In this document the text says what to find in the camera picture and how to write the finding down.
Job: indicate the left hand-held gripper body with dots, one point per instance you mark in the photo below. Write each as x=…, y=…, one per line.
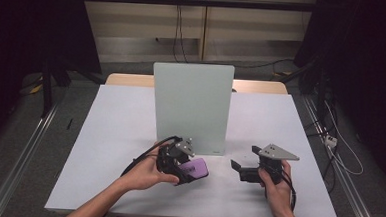
x=170, y=157

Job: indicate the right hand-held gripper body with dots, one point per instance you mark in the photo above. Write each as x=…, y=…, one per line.
x=271, y=166

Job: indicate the purple board eraser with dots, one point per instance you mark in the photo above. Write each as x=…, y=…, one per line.
x=198, y=167

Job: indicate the person's left hand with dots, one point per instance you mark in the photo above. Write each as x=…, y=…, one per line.
x=144, y=174

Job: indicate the person's right hand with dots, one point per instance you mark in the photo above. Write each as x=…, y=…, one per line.
x=278, y=196

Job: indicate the pale grey glass board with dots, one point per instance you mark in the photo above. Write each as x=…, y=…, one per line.
x=191, y=108

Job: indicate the white power adapter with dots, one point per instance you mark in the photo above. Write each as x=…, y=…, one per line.
x=331, y=141

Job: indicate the light wooden table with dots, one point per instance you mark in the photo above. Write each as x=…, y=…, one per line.
x=129, y=80

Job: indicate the black pen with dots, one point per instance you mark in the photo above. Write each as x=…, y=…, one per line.
x=69, y=123

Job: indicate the yellow vertical pole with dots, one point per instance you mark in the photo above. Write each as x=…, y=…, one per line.
x=203, y=29

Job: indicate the black metal stand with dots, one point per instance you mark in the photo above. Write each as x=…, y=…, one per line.
x=46, y=91

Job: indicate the black curtain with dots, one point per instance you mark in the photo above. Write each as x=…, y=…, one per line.
x=367, y=47
x=35, y=23

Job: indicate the aluminium floor rail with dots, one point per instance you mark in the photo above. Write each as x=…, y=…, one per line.
x=347, y=183
x=21, y=161

